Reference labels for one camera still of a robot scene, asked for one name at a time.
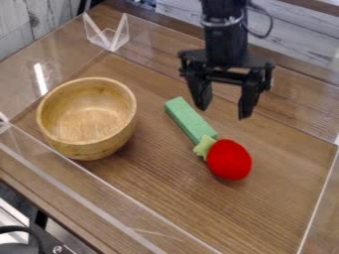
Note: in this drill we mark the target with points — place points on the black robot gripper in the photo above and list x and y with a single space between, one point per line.
226 61

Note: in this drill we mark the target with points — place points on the red plush strawberry toy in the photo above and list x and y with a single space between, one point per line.
226 156

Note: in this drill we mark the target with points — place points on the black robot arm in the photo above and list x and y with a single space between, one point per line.
228 12

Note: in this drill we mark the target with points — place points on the green rectangular block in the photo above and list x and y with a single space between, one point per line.
188 119

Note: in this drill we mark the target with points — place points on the wooden bowl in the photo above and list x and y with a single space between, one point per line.
87 117

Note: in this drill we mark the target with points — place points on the black table leg clamp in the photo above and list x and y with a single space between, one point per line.
51 244

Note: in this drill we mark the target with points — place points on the clear acrylic tray wall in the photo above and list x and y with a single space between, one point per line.
148 200

